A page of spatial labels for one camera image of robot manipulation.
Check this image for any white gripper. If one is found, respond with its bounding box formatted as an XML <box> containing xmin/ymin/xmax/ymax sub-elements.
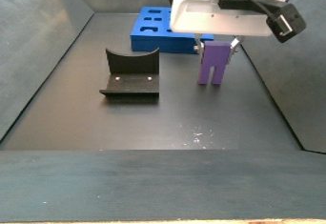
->
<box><xmin>170</xmin><ymin>0</ymin><xmax>286</xmax><ymax>63</ymax></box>

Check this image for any purple double-square block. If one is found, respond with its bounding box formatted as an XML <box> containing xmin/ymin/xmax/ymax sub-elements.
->
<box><xmin>198</xmin><ymin>41</ymin><xmax>232</xmax><ymax>85</ymax></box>

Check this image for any blue foam shape board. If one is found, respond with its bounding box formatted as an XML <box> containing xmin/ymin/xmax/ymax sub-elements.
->
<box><xmin>129</xmin><ymin>6</ymin><xmax>216</xmax><ymax>55</ymax></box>

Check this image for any black curved holder stand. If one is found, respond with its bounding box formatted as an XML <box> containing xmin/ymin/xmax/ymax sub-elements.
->
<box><xmin>99</xmin><ymin>50</ymin><xmax>160</xmax><ymax>96</ymax></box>

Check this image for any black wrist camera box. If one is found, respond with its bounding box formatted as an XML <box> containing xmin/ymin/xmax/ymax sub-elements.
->
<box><xmin>218</xmin><ymin>0</ymin><xmax>306</xmax><ymax>43</ymax></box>

